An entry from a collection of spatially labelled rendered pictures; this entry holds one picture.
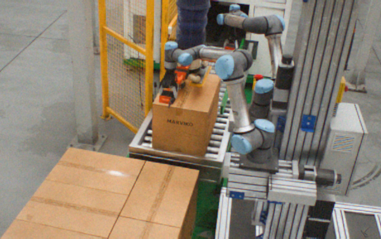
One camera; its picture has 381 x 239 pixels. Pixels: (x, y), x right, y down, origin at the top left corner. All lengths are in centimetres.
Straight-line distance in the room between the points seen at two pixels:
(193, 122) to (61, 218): 111
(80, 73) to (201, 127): 134
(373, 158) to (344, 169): 200
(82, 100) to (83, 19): 76
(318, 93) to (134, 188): 137
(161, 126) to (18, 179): 146
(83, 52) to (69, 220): 163
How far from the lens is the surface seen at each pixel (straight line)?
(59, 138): 476
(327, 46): 261
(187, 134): 344
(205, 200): 400
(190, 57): 275
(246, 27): 313
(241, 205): 368
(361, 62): 610
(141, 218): 303
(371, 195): 446
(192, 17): 326
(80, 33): 407
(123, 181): 330
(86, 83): 426
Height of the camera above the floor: 263
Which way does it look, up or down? 32 degrees down
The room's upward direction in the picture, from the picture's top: 4 degrees clockwise
